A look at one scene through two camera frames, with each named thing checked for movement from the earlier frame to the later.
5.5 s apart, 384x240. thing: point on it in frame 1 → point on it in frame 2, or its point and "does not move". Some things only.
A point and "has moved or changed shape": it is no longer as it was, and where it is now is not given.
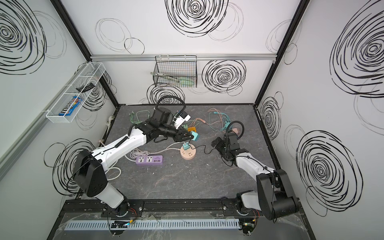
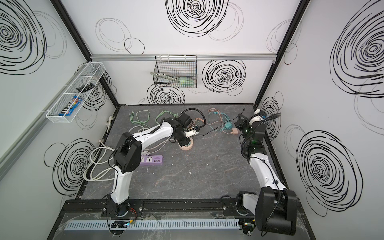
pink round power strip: [188, 154] has moved or changed shape
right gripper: [217, 143] → [240, 122]
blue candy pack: [69, 108] does not move
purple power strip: [151, 160] does not move
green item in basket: [186, 83] does not move
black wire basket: [175, 71] does not move
